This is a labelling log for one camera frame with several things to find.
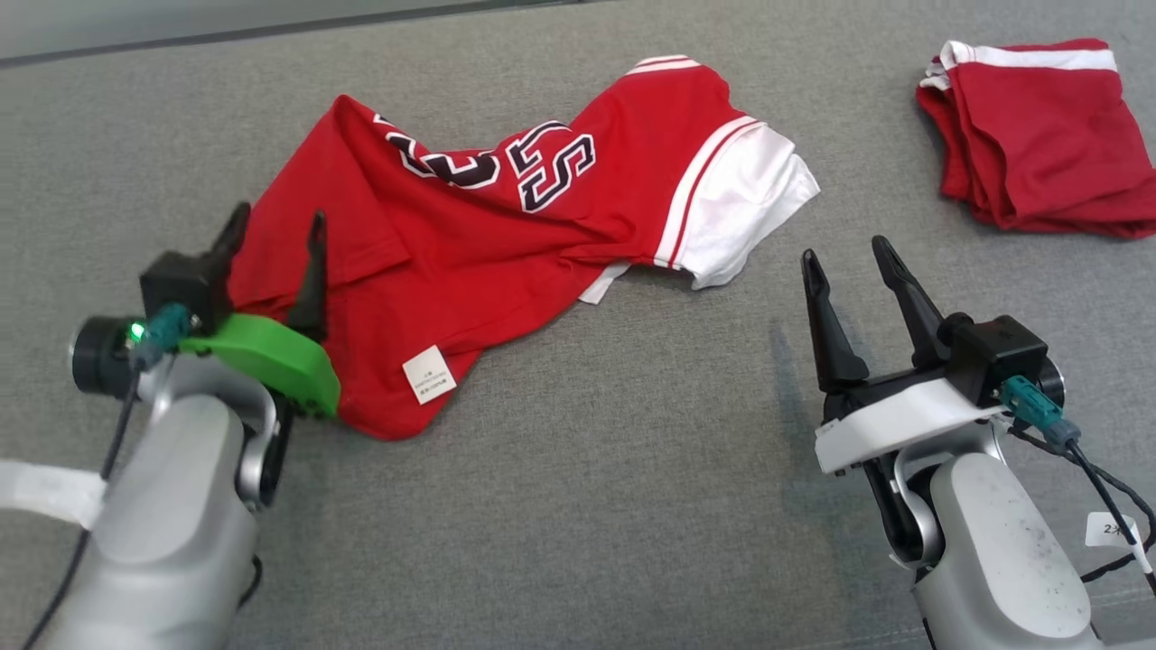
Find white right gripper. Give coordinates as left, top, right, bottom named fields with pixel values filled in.
left=802, top=235, right=1008, bottom=475

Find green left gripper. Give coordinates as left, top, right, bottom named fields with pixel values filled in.
left=178, top=201, right=342, bottom=418

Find red and white basketball jersey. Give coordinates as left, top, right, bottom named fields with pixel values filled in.
left=226, top=56, right=821, bottom=441

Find red shorts with white stripes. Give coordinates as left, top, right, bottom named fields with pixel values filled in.
left=917, top=38, right=1156, bottom=240

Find teal left camera connector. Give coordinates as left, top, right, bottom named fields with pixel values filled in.
left=131, top=304, right=192, bottom=373

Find teal camera connector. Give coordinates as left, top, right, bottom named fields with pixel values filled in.
left=1001, top=376, right=1082, bottom=452
left=131, top=304, right=192, bottom=373

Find teal right camera connector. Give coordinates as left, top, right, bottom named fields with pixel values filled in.
left=1001, top=376, right=1082, bottom=452

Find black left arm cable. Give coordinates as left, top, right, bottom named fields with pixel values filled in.
left=23, top=361, right=145, bottom=650

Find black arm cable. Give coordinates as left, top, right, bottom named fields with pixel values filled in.
left=23, top=361, right=145, bottom=650
left=1007, top=424, right=1156, bottom=597

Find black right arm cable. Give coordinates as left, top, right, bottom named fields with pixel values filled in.
left=1007, top=424, right=1156, bottom=597

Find white tag on right cable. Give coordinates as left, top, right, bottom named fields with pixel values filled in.
left=1084, top=511, right=1141, bottom=549

